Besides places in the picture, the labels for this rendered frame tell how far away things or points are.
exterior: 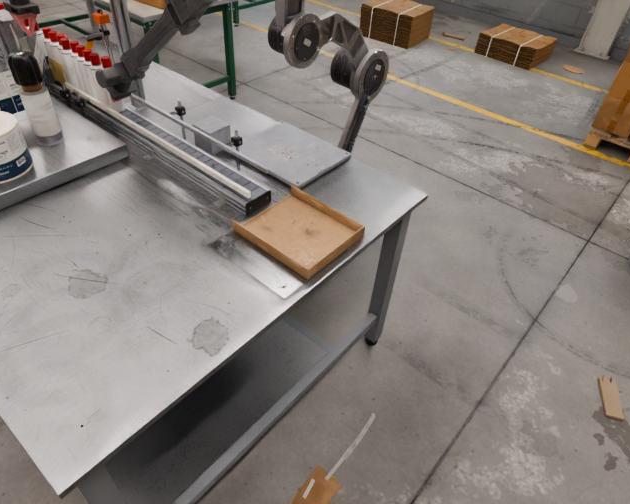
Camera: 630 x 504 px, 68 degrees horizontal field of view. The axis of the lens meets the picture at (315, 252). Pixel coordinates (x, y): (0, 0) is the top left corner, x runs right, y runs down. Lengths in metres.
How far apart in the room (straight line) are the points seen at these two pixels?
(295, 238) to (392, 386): 0.94
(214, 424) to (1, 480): 0.78
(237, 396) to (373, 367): 0.66
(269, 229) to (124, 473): 0.89
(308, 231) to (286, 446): 0.88
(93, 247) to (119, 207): 0.19
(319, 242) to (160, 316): 0.50
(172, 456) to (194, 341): 0.62
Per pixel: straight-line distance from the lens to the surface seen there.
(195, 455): 1.70
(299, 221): 1.47
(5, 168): 1.73
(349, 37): 2.19
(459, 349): 2.31
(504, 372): 2.31
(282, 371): 1.83
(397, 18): 5.55
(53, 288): 1.39
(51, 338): 1.28
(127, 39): 2.10
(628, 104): 4.19
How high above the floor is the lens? 1.76
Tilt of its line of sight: 43 degrees down
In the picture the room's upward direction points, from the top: 4 degrees clockwise
